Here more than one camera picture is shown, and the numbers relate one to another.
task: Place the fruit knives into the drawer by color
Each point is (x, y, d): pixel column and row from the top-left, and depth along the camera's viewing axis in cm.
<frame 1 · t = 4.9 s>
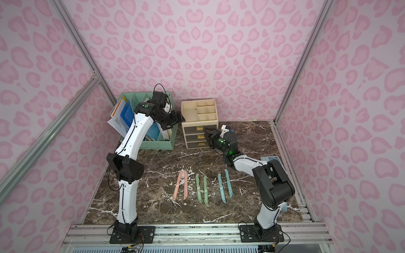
left hand: (180, 119, 87), fingers open
right hand: (201, 130, 84), fingers open
beige three-drawer organizer: (198, 115, 90), point 27 cm above the table
pink fruit knife left: (176, 186, 90), on the table
pink fruit knife right: (185, 185, 90), on the table
green fruit knife left: (199, 190, 88), on the table
green fruit knife right: (205, 190, 88), on the table
teal fruit knife left: (221, 188, 90), on the table
blue folders in organizer: (122, 118, 97), point 21 cm above the table

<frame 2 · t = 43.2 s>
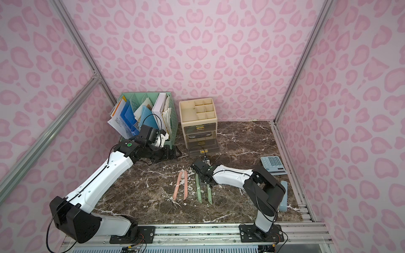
left hand: (175, 153, 76), fingers open
right hand: (204, 177, 90), fingers closed
green fruit knife right: (209, 194, 86), point 2 cm above the table
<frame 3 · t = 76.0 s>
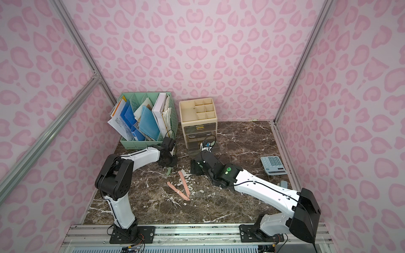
left hand: (173, 161, 98), fingers open
right hand: (195, 163, 75), fingers open
pink fruit knife left: (181, 194, 88), on the table
pink fruit knife right: (183, 178, 93), on the table
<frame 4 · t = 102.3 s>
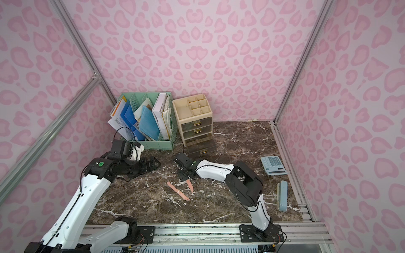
left hand: (153, 164, 73), fingers open
right hand: (182, 174, 90), fingers closed
pink fruit knife right: (190, 184, 88), point 3 cm above the table
